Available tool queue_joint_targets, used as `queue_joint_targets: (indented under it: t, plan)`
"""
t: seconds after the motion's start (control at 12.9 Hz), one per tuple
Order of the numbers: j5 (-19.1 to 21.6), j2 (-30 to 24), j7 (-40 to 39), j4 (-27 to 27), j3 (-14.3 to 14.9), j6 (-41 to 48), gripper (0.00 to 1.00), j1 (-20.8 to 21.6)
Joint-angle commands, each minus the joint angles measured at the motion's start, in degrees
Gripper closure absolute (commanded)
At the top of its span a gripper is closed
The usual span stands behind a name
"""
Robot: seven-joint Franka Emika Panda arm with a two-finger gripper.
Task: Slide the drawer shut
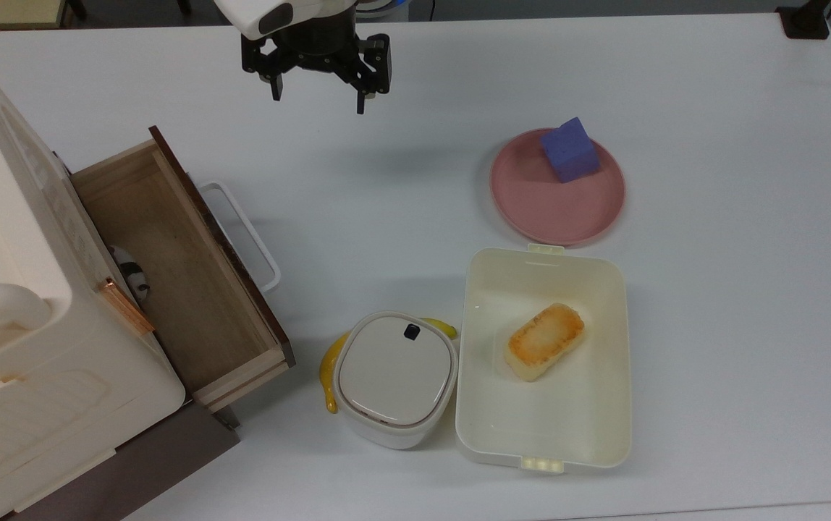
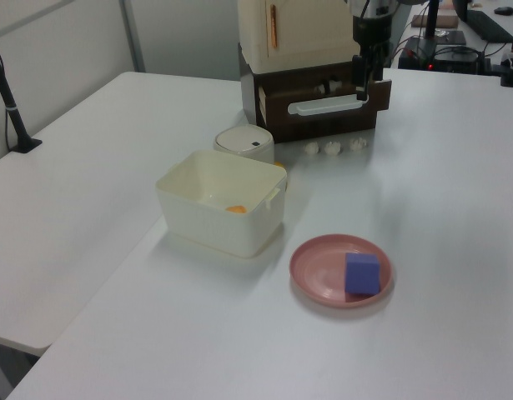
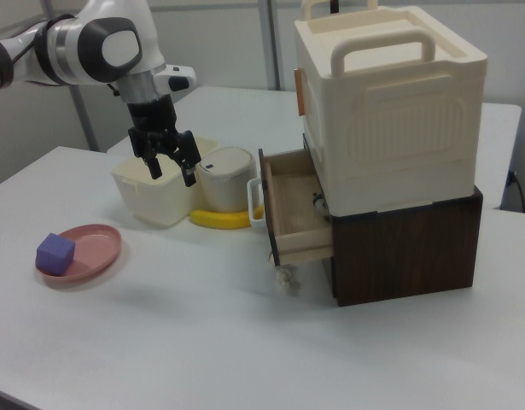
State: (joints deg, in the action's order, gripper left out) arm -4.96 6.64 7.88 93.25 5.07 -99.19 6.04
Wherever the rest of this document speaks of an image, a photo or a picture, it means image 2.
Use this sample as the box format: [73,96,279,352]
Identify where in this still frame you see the black electronics box red light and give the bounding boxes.
[396,36,487,73]

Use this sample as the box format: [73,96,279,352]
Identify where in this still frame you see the black camera stand pole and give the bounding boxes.
[0,31,43,154]

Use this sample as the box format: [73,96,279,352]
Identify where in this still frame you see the purple foam block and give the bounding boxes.
[344,252,381,298]

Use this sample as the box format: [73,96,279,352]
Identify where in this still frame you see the black pole brown base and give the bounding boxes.
[410,0,468,46]

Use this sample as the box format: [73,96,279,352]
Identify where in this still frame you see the black keyboard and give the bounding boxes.
[455,5,513,43]

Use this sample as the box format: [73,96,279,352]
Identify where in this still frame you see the pink plate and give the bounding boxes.
[289,233,394,308]

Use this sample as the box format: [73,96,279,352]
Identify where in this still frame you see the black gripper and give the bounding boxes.
[351,14,392,88]

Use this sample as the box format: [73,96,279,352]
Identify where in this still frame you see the brown wooden drawer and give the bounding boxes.
[257,77,394,131]

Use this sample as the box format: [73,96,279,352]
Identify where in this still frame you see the brown wooden drawer cabinet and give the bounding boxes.
[238,41,394,144]

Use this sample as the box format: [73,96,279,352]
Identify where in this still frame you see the white crumpled paper in drawer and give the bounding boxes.
[314,78,343,94]

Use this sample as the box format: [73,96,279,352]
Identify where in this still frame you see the cream plastic storage bin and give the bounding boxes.
[154,149,289,258]

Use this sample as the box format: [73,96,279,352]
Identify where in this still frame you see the cream plastic box with hinge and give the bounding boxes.
[238,0,360,74]

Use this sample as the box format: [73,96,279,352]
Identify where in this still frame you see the round white lidded container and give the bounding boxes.
[214,127,276,164]

